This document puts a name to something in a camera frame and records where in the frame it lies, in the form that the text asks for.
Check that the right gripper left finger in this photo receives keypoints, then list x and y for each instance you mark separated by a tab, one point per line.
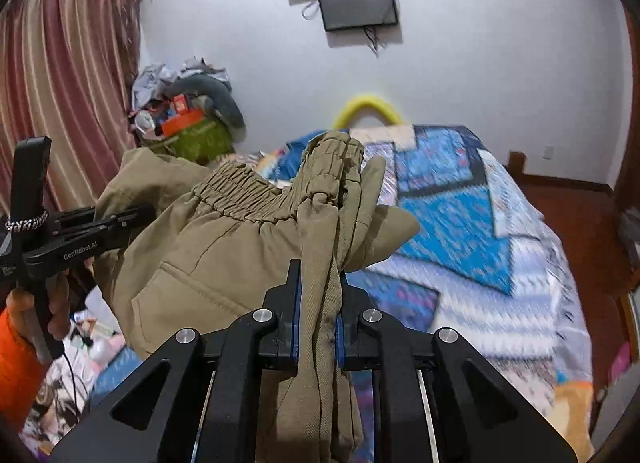
196	399

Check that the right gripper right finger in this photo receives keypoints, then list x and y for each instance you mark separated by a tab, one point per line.
435	397

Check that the khaki olive pants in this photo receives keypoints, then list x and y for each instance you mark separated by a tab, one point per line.
222	238

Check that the left hand orange sleeve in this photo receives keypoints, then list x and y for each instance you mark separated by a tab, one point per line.
21	308

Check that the blue patchwork bed quilt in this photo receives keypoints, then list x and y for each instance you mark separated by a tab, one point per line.
483	262

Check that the orange box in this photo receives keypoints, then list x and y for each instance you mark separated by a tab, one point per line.
181	121

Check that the pile of grey clothes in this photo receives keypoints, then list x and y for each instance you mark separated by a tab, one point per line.
155	78

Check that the green laundry basket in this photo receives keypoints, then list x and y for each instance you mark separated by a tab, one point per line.
200	143

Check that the red striped curtain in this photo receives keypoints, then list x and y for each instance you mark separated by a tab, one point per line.
67	68

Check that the grey neck pillow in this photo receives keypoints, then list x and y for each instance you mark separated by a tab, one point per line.
219	95

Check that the yellow foam tube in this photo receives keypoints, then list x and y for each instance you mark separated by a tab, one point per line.
367	104

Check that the small black wall monitor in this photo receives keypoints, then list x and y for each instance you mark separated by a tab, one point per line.
356	14

